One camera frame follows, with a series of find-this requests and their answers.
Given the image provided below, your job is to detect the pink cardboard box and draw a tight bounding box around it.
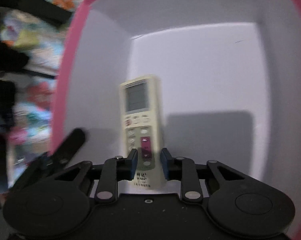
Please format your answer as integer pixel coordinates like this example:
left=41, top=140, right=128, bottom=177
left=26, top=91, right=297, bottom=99
left=51, top=0, right=301, bottom=239

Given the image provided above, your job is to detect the cream air conditioner remote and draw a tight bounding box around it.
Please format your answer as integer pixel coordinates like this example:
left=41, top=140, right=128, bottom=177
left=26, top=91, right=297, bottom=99
left=119, top=75, right=165, bottom=190

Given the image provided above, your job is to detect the floral quilt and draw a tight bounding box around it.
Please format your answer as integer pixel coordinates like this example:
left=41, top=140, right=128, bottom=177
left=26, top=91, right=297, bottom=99
left=0, top=9, right=71, bottom=187

